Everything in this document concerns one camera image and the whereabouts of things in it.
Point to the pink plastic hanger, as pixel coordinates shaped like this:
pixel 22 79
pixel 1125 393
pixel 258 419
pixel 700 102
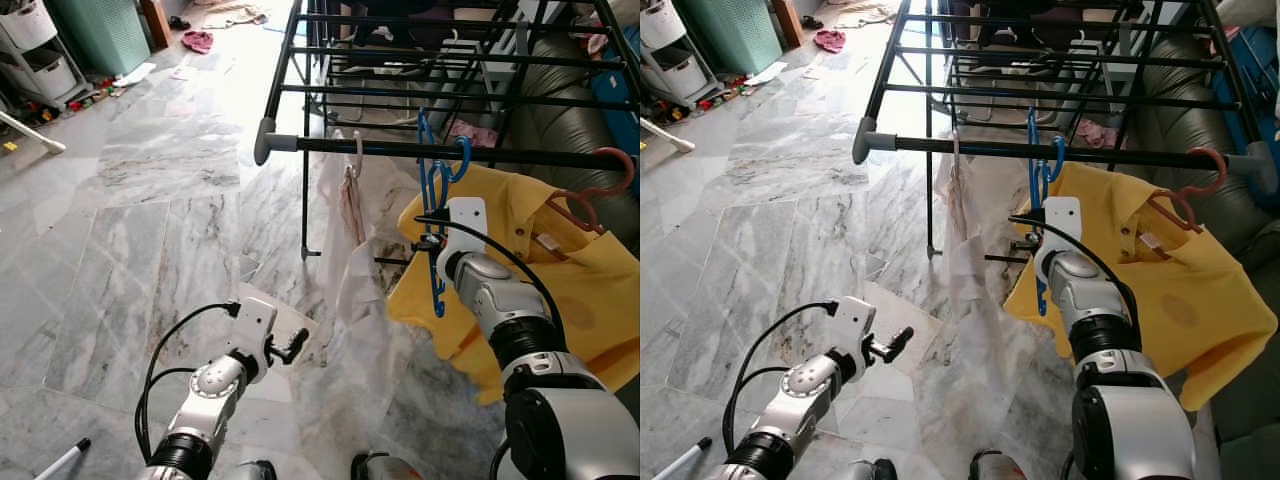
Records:
pixel 628 165
pixel 1218 165

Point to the blue plastic hanger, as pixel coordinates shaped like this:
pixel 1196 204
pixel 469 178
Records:
pixel 1034 180
pixel 432 190

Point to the olive green leather sofa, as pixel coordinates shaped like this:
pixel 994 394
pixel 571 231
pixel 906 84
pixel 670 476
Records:
pixel 1180 110
pixel 570 110

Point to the green cabinet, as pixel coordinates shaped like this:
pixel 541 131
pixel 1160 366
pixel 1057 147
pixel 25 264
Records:
pixel 100 30
pixel 730 30

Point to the white pole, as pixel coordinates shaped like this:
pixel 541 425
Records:
pixel 35 135
pixel 670 138

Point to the pale pink cloth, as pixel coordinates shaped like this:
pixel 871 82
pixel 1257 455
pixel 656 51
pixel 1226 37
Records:
pixel 472 134
pixel 1096 134

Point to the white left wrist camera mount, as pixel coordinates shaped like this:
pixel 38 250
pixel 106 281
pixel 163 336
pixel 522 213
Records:
pixel 255 325
pixel 852 325

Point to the yellow shirt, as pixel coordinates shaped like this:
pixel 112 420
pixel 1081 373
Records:
pixel 600 300
pixel 1200 300

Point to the white pillow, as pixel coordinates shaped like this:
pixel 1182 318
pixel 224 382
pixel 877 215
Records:
pixel 1250 12

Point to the white stick black tip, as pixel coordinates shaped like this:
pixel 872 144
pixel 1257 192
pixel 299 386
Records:
pixel 685 458
pixel 62 460

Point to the beige cloth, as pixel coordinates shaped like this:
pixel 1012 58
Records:
pixel 868 16
pixel 235 16

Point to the white translucent garment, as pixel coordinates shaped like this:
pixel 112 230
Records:
pixel 960 270
pixel 350 270

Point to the white plastic drawer unit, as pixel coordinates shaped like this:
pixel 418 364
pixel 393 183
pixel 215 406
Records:
pixel 30 40
pixel 665 30

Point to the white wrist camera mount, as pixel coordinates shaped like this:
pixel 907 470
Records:
pixel 465 220
pixel 1062 220
pixel 852 325
pixel 255 325

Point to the blue bag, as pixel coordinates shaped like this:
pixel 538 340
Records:
pixel 615 100
pixel 1255 90

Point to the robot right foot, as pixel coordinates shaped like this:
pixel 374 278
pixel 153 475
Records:
pixel 388 468
pixel 1000 468

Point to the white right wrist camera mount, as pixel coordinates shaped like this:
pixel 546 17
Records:
pixel 1062 220
pixel 465 220

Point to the black metal drying rack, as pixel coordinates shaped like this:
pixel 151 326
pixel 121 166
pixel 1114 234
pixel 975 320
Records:
pixel 390 148
pixel 990 147

